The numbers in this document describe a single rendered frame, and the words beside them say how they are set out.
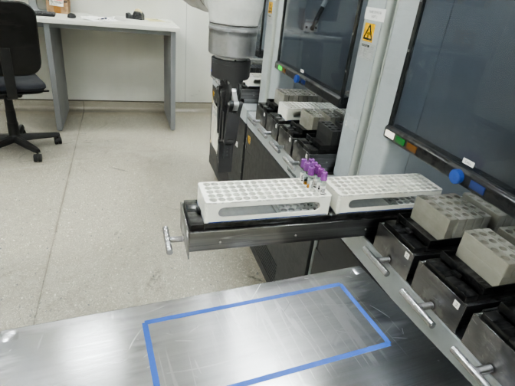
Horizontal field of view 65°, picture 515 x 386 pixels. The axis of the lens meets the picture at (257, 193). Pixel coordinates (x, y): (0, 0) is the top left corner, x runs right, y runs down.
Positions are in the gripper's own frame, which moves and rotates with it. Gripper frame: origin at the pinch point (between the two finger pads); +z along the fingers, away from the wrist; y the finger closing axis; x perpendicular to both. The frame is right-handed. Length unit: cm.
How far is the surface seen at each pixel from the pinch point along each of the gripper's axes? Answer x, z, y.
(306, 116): -44, 8, 56
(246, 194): -5.2, 9.0, -1.3
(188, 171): -22, 95, 197
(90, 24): 44, 7, 280
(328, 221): -24.3, 14.5, -6.3
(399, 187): -45.9, 9.2, -1.0
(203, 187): 3.8, 8.5, 2.3
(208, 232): 4.2, 14.6, -6.8
